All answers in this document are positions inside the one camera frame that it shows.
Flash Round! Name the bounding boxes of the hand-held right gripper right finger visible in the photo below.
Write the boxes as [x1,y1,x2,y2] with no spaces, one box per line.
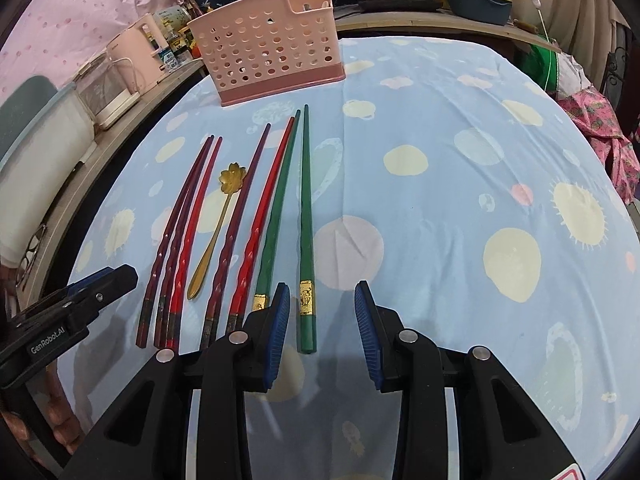
[354,280,586,480]

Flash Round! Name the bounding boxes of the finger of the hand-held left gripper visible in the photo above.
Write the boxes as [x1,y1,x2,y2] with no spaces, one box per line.
[12,267,118,318]
[70,264,139,333]

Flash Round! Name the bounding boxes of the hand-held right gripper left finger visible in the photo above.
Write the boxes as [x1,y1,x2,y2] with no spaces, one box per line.
[65,282,292,480]

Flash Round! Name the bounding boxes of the green chopstick gold band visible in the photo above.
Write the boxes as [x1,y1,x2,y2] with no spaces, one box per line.
[296,104,318,354]
[251,109,302,313]

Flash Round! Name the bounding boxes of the gold flower spoon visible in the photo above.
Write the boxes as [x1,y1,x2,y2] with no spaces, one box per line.
[187,162,250,302]

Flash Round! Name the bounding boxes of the pink perforated utensil basket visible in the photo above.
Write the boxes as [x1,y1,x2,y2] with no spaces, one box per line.
[187,0,347,107]

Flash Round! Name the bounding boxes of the person's left hand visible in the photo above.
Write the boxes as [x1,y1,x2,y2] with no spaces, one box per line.
[46,391,83,461]

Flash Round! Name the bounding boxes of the eyeglasses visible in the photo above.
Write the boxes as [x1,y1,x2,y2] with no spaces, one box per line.
[15,224,49,293]

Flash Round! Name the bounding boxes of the white plastic storage box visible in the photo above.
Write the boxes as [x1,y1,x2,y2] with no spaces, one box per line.
[0,85,98,176]

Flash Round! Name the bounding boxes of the white blender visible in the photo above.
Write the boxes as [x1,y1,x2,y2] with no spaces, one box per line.
[72,52,142,131]

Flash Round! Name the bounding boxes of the grey blue plastic lid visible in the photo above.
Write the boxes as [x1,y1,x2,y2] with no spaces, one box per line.
[0,75,60,161]

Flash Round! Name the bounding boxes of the pink electric kettle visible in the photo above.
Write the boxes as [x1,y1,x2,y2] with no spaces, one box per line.
[107,15,168,93]

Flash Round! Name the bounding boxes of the clear bottle with label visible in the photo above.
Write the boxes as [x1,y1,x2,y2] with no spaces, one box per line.
[161,30,182,72]

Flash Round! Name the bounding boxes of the pink dotted curtain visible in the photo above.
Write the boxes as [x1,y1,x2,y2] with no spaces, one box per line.
[0,0,191,106]

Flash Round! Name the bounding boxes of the pink pineapple print cloth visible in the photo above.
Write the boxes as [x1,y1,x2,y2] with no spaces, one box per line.
[555,85,640,201]

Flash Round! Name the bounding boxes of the green cloth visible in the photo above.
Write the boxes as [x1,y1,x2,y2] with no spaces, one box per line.
[520,35,561,91]

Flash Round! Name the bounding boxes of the black induction cooktop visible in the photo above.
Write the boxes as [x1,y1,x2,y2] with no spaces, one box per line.
[357,0,443,13]

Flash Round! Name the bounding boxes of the black iron railing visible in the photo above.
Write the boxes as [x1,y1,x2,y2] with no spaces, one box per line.
[604,24,632,92]

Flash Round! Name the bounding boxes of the white cable with switch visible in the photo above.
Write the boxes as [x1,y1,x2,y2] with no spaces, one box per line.
[517,0,558,93]

